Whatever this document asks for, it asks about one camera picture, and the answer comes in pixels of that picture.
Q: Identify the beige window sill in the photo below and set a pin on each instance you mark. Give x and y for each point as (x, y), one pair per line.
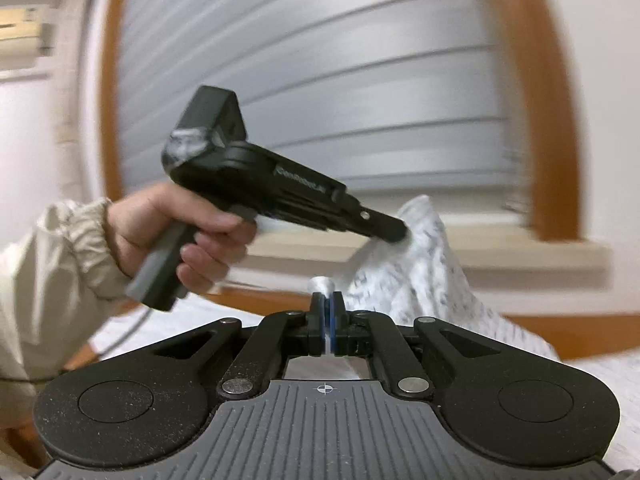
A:
(525, 255)

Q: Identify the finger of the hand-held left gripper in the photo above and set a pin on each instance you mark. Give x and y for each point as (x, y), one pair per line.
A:
(382, 225)

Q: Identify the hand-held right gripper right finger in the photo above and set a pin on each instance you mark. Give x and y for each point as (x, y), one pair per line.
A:
(337, 325)

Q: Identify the wooden window frame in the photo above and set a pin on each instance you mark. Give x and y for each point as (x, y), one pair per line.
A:
(545, 110)

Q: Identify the white window blind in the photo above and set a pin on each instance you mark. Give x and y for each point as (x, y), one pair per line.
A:
(350, 60)

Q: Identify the person's left hand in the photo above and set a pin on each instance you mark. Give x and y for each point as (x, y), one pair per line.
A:
(145, 215)

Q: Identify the person's left forearm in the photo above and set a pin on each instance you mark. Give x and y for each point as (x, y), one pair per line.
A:
(50, 270)

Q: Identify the white air conditioner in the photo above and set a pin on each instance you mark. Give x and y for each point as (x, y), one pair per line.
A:
(25, 25)

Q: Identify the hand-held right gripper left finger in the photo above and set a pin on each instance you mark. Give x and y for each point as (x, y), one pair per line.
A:
(320, 325)

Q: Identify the white patterned garment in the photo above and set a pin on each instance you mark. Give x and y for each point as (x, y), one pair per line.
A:
(425, 270)

